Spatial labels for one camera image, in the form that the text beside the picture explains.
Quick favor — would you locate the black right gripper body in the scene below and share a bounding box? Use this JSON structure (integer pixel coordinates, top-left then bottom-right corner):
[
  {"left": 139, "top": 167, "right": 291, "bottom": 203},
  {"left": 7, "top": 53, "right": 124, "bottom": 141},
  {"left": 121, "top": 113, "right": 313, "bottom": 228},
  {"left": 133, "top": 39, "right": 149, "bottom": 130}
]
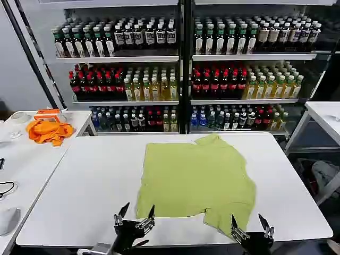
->
[{"left": 240, "top": 231, "right": 275, "bottom": 255}]

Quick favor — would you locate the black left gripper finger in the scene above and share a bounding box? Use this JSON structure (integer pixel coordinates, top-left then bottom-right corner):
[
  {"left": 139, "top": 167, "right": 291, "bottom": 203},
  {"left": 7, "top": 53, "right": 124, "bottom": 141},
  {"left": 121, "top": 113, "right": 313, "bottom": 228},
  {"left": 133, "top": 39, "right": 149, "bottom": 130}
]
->
[
  {"left": 134, "top": 204, "right": 156, "bottom": 231},
  {"left": 113, "top": 201, "right": 131, "bottom": 227}
]

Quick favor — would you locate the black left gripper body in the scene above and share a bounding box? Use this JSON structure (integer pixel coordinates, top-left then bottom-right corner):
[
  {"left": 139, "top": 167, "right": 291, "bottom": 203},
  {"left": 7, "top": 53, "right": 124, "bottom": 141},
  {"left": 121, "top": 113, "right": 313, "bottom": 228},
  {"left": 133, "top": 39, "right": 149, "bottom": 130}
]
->
[{"left": 113, "top": 219, "right": 150, "bottom": 253}]

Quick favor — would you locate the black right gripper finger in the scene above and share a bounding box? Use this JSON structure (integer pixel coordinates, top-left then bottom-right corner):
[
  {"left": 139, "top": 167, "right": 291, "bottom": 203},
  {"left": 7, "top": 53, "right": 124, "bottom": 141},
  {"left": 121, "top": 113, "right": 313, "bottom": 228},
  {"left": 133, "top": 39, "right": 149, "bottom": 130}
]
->
[
  {"left": 258, "top": 212, "right": 275, "bottom": 239},
  {"left": 230, "top": 213, "right": 250, "bottom": 244}
]

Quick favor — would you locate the light green shirt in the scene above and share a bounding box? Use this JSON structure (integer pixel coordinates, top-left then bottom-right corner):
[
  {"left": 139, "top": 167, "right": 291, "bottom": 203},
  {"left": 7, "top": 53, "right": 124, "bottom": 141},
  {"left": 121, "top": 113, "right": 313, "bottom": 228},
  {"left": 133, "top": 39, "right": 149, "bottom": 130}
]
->
[{"left": 135, "top": 133, "right": 257, "bottom": 239}]

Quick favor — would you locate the grey bag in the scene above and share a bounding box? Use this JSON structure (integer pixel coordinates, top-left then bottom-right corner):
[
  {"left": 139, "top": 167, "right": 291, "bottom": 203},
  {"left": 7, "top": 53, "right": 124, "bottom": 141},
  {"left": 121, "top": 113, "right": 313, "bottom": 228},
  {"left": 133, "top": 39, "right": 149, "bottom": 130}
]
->
[{"left": 310, "top": 160, "right": 340, "bottom": 198}]

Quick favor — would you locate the orange cloth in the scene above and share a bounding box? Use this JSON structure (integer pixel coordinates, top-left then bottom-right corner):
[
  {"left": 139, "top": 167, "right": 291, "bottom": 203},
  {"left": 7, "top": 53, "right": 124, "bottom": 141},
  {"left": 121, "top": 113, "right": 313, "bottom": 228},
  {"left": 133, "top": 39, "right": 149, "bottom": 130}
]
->
[{"left": 25, "top": 119, "right": 76, "bottom": 147}]

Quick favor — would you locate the grey computer mouse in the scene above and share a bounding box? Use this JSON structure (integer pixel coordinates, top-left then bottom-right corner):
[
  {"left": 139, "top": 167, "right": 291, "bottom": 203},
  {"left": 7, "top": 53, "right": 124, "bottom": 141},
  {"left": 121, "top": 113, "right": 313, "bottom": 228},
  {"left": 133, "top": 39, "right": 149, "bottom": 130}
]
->
[{"left": 0, "top": 207, "right": 22, "bottom": 237}]

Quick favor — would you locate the orange and white box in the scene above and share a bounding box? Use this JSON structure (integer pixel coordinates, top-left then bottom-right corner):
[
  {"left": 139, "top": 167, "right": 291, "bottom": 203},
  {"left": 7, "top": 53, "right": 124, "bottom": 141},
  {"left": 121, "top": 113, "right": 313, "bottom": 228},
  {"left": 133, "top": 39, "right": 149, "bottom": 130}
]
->
[{"left": 33, "top": 108, "right": 67, "bottom": 124}]

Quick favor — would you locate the white tape roll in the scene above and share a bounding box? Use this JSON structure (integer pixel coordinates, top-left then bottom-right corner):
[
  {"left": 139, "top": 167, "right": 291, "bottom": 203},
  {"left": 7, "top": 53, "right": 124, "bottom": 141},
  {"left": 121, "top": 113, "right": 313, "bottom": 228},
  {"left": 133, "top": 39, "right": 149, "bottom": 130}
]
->
[{"left": 11, "top": 111, "right": 34, "bottom": 124}]

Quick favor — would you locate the white shelf with bottles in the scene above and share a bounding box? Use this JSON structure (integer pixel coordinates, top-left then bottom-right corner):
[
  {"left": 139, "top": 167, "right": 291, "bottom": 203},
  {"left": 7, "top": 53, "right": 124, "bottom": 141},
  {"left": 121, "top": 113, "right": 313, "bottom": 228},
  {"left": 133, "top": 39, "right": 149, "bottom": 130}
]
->
[
  {"left": 185, "top": 0, "right": 340, "bottom": 137},
  {"left": 52, "top": 0, "right": 185, "bottom": 135}
]

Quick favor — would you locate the black slanted pole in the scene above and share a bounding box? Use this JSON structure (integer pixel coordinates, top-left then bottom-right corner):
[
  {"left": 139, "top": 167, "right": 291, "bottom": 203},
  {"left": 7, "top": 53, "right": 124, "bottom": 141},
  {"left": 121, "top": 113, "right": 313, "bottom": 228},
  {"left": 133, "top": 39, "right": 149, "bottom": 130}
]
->
[{"left": 1, "top": 0, "right": 67, "bottom": 109}]

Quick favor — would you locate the black cable on desk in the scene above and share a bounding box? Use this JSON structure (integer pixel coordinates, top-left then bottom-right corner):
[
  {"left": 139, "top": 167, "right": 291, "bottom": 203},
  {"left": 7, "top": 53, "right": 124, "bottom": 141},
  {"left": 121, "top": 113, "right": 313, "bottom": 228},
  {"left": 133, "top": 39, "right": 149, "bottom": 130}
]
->
[{"left": 0, "top": 181, "right": 19, "bottom": 200}]

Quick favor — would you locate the white table with grey frame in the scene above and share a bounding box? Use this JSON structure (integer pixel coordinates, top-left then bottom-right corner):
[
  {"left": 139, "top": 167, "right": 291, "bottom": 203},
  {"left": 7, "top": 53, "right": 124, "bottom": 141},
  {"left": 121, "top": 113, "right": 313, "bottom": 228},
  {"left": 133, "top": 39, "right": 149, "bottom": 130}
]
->
[{"left": 285, "top": 101, "right": 340, "bottom": 155}]

